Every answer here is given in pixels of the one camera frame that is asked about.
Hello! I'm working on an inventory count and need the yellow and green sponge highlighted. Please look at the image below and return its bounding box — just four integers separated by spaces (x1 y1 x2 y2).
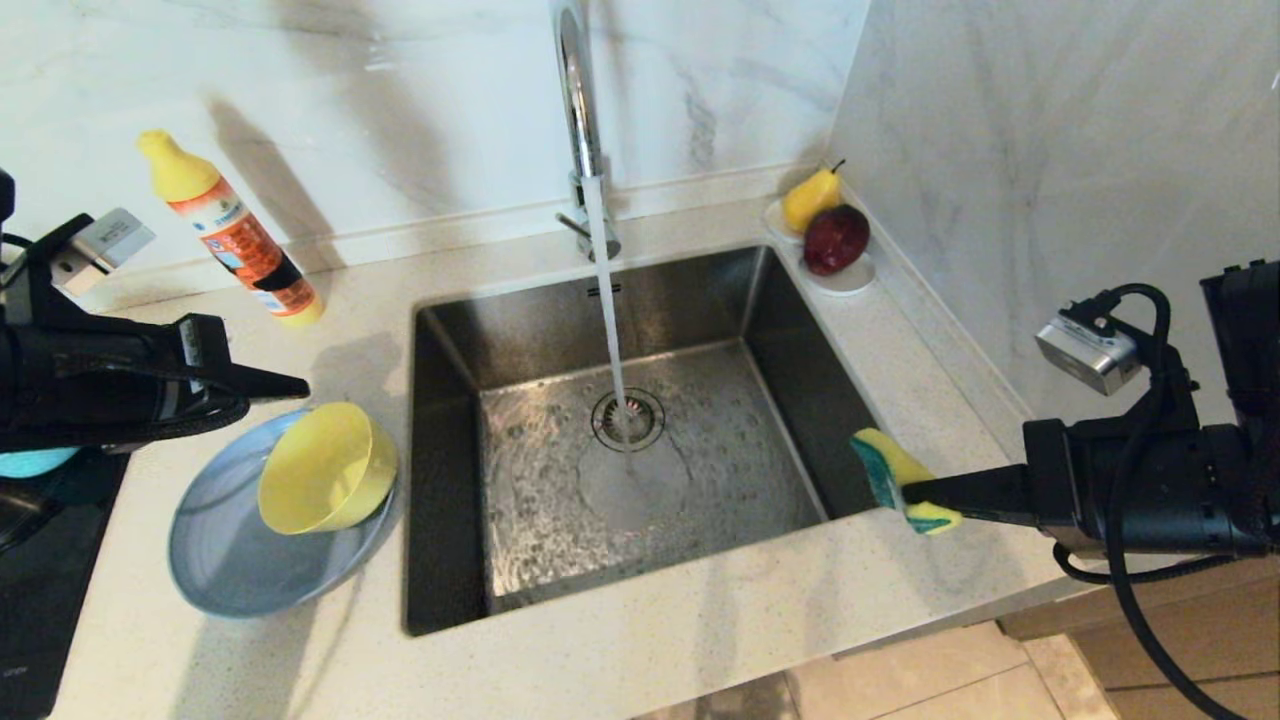
850 428 963 536

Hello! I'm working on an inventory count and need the teal bowl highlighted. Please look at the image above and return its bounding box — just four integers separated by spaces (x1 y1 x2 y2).
0 447 81 479

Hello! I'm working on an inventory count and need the orange dish soap bottle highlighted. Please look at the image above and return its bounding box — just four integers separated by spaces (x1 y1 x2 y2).
138 130 326 327

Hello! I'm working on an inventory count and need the chrome kitchen faucet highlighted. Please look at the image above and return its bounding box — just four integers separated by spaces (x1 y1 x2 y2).
547 0 623 263

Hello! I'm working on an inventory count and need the stainless steel sink basin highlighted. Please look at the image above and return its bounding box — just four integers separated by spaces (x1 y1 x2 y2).
403 243 921 639

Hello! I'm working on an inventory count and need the metal sink drain strainer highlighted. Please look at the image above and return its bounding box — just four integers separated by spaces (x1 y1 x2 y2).
590 387 666 453

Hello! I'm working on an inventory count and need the yellow-green bowl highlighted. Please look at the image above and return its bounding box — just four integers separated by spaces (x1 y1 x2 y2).
258 402 398 535

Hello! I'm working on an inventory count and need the beige wooden cabinet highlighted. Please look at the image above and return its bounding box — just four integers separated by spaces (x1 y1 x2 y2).
997 560 1280 720

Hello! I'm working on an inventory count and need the blue-grey plate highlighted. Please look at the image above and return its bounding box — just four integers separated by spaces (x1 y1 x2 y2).
168 408 398 619

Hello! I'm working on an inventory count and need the black induction cooktop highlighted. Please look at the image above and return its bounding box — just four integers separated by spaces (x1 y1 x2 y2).
0 450 131 720

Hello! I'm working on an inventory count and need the small white dish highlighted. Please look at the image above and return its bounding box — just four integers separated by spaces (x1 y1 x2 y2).
763 198 804 244
800 250 877 295

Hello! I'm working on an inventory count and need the dark red apple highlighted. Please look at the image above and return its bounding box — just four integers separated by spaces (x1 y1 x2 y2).
802 204 871 276

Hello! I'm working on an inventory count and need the yellow pear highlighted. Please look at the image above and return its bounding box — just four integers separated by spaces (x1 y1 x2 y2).
781 158 847 234

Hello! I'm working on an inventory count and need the smooth black camera cable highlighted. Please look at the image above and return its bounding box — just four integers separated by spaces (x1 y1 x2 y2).
1050 283 1280 720

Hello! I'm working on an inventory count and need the black braided cable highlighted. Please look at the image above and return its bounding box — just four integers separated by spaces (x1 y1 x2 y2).
60 395 251 448

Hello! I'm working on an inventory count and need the white framed wrist camera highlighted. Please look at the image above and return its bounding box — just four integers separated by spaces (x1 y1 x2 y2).
50 208 156 298

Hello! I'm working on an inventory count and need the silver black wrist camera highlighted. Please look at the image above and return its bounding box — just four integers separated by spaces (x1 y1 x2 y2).
1035 300 1146 396

